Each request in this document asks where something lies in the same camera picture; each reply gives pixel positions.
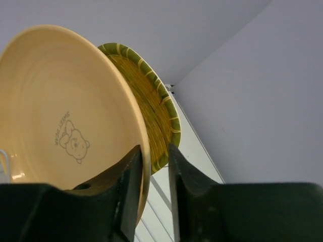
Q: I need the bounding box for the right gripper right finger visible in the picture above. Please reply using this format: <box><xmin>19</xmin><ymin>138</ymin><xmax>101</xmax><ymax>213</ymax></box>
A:
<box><xmin>169</xmin><ymin>144</ymin><xmax>322</xmax><ymax>241</ymax></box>

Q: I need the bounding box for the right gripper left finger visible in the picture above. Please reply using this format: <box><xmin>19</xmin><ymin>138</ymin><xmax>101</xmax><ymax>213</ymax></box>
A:
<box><xmin>1</xmin><ymin>146</ymin><xmax>143</xmax><ymax>241</ymax></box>

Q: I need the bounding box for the green woven bamboo tray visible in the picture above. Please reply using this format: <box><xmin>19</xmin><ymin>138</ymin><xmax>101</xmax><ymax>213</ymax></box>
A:
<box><xmin>98</xmin><ymin>43</ymin><xmax>181</xmax><ymax>174</ymax></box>

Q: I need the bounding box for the yellow bear plate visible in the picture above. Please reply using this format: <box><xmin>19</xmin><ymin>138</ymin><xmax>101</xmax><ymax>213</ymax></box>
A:
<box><xmin>1</xmin><ymin>25</ymin><xmax>151</xmax><ymax>217</ymax></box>

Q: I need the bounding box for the white wire dish rack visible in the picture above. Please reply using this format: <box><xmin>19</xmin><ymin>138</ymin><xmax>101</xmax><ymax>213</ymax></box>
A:
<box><xmin>0</xmin><ymin>149</ymin><xmax>180</xmax><ymax>242</ymax></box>

